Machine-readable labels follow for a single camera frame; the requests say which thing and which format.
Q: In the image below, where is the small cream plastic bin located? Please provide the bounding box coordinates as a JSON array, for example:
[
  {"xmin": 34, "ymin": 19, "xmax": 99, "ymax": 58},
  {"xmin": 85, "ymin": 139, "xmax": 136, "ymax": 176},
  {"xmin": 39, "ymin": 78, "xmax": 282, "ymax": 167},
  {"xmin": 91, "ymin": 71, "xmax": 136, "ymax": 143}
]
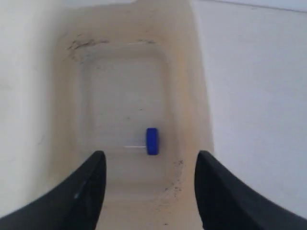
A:
[{"xmin": 0, "ymin": 0, "xmax": 216, "ymax": 230}]

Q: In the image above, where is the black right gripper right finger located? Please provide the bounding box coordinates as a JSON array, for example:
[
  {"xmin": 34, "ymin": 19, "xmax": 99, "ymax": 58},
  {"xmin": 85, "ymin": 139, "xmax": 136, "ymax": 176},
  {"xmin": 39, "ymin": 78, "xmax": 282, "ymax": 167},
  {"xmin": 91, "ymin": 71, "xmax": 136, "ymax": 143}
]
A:
[{"xmin": 194, "ymin": 150, "xmax": 297, "ymax": 230}]

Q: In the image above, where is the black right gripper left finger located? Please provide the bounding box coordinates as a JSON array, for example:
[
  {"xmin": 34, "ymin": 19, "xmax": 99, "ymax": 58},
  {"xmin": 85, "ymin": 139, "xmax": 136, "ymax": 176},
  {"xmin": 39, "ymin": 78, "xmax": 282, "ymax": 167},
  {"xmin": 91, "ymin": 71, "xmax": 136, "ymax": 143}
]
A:
[{"xmin": 0, "ymin": 151, "xmax": 106, "ymax": 230}]

